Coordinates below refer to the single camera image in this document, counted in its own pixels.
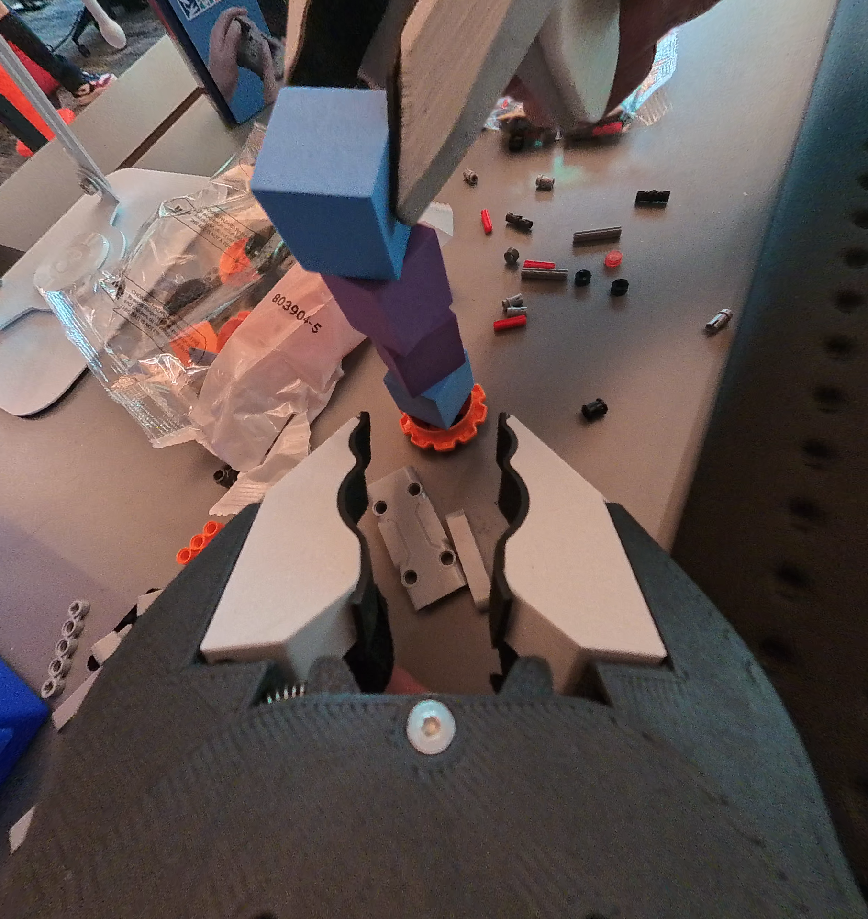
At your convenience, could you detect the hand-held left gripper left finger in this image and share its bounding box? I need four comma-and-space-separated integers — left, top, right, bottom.
199, 413, 395, 694

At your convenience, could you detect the white label parts bag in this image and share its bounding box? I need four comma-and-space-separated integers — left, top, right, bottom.
190, 269, 367, 518

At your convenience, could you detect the blue robot kit box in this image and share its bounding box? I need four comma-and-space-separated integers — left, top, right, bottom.
149, 0, 289, 128

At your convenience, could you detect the large clear warning bag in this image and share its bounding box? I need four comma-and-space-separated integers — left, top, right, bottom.
35, 140, 299, 449

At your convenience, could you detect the orange traffic cone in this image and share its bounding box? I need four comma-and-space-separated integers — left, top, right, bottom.
0, 49, 76, 159

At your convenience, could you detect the clear plastic parts bag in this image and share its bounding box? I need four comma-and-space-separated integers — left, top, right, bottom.
480, 29, 682, 142

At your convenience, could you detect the black perforated pad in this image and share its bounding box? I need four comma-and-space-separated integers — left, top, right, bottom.
674, 0, 868, 919

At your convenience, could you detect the blue foam cube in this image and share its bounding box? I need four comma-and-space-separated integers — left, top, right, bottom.
249, 86, 415, 281
382, 359, 476, 429

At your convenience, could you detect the orange gear wheel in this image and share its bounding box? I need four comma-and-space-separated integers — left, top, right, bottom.
397, 382, 492, 453

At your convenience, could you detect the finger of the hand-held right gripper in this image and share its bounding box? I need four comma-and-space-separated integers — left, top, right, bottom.
287, 0, 415, 93
389, 0, 551, 225

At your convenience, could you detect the orange pin connector cluster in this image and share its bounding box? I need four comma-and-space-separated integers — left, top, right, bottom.
176, 520, 224, 566

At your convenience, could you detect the white booklet stand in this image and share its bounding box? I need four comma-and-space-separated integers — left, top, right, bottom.
0, 0, 164, 419

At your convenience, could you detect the long blue plastic bin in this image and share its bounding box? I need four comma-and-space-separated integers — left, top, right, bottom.
0, 632, 51, 827

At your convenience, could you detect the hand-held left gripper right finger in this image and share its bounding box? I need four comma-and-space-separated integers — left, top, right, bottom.
488, 413, 668, 694

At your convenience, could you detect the flat grey plate with holes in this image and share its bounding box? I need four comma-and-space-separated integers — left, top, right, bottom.
367, 465, 468, 613

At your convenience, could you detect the purple foam cube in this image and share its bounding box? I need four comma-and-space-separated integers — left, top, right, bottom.
371, 309, 469, 399
323, 224, 454, 358

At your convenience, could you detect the short grey beam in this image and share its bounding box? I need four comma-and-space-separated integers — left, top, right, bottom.
445, 508, 494, 613

